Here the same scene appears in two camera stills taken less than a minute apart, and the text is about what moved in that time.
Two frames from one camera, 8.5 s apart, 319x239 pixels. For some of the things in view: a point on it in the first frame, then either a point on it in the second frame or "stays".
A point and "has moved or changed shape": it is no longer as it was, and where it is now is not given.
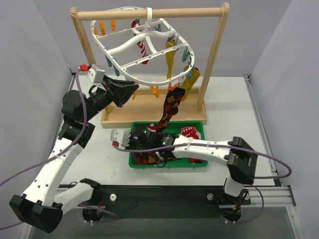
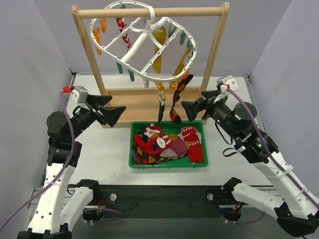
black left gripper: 113,91 to 95,109
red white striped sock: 136,27 to 122,25
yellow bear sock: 170,50 to 160,35
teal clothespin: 117,71 to 131,75
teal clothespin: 159,28 to 170,32
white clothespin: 181,80 to 146,83
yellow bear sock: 195,73 to 181,64
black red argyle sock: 173,99 to 174,115
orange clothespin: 95,31 to 99,51
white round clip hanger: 147,52 has moved or changed shape
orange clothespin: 113,23 to 96,34
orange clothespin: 156,91 to 159,84
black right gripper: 134,139 to 207,104
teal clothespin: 187,55 to 182,37
